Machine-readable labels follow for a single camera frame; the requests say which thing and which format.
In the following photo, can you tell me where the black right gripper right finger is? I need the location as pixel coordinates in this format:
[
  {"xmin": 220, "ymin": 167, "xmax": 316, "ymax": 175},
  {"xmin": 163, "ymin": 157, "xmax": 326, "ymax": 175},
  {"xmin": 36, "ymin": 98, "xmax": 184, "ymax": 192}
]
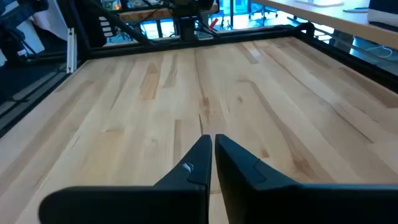
[{"xmin": 215, "ymin": 134, "xmax": 398, "ymax": 224}]

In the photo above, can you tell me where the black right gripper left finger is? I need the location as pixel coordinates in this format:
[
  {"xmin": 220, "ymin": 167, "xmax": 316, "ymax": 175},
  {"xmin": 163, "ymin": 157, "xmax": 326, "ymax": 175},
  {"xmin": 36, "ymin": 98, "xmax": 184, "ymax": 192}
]
[{"xmin": 39, "ymin": 134, "xmax": 213, "ymax": 224}]

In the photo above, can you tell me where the navy white striped laundry bin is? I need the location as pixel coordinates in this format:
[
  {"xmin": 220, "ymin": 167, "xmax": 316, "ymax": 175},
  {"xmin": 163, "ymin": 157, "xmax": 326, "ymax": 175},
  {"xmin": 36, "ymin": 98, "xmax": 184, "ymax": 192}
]
[{"xmin": 368, "ymin": 0, "xmax": 398, "ymax": 29}]

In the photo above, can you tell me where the silver aluminium extrusion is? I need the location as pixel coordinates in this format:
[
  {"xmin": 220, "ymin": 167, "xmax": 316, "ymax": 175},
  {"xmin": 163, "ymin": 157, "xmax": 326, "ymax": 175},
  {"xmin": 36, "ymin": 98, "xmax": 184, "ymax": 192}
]
[{"xmin": 67, "ymin": 27, "xmax": 78, "ymax": 75}]

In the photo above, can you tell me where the light wooden desk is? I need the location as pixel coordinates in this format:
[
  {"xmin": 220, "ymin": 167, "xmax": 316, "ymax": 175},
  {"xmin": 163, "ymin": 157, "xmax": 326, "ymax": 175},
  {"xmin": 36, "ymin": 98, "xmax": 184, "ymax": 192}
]
[{"xmin": 253, "ymin": 0, "xmax": 398, "ymax": 50}]

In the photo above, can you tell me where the silver flat phone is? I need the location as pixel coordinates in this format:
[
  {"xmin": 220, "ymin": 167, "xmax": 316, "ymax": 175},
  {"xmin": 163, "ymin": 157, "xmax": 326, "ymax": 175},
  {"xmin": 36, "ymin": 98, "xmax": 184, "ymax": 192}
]
[{"xmin": 294, "ymin": 0, "xmax": 345, "ymax": 7}]

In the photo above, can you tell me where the dark grey metal stand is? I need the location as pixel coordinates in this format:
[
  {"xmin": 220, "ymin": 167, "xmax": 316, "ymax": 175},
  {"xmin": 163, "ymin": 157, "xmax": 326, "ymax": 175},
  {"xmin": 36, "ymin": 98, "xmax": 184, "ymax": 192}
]
[{"xmin": 0, "ymin": 0, "xmax": 50, "ymax": 68}]

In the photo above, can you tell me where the white cable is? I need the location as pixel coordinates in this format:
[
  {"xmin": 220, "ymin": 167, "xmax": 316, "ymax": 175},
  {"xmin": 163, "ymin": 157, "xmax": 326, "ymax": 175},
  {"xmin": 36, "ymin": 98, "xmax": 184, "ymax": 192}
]
[{"xmin": 364, "ymin": 45, "xmax": 393, "ymax": 59}]

